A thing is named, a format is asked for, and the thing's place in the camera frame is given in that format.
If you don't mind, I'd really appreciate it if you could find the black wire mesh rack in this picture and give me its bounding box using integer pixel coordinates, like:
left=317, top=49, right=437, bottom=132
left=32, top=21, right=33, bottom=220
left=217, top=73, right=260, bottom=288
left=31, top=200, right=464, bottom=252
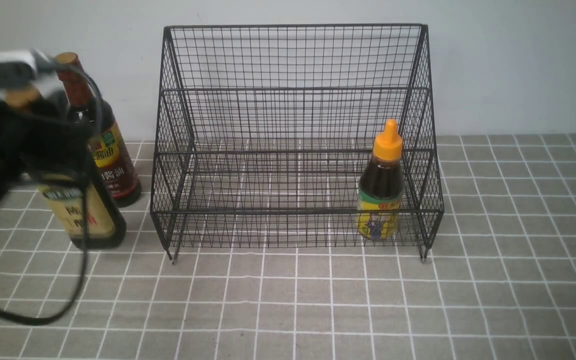
left=150, top=23, right=445, bottom=260

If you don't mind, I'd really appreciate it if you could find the soy sauce bottle brown cap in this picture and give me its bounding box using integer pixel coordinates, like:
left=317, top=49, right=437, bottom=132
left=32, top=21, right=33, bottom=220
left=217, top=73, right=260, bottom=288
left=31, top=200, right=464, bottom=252
left=57, top=70, right=142, bottom=208

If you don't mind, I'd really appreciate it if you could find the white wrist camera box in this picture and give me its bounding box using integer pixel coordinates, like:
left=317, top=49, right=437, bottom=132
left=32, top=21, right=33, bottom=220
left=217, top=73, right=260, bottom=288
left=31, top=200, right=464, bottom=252
left=0, top=48, right=57, bottom=90

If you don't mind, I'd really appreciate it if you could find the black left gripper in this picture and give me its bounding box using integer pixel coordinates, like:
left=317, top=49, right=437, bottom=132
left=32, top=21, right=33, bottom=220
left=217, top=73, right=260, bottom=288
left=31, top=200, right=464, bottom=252
left=0, top=91, right=94, bottom=203

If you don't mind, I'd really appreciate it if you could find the small bottle orange cap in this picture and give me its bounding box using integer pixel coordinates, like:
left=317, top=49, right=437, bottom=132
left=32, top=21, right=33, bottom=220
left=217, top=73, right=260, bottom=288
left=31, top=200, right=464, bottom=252
left=356, top=119, right=405, bottom=243

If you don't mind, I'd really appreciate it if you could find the black cable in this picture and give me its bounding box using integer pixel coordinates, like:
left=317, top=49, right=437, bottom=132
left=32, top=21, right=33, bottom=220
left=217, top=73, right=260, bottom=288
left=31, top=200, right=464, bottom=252
left=0, top=62, right=105, bottom=327

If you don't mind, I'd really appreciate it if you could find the grey checkered tablecloth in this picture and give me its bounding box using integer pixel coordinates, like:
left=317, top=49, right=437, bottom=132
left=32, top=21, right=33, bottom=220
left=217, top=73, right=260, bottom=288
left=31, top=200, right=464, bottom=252
left=0, top=134, right=576, bottom=360

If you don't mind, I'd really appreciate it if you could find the vinegar bottle gold cap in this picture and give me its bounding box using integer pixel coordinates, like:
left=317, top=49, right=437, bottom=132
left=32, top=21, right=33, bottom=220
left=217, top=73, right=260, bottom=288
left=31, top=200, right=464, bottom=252
left=4, top=86, right=128, bottom=251

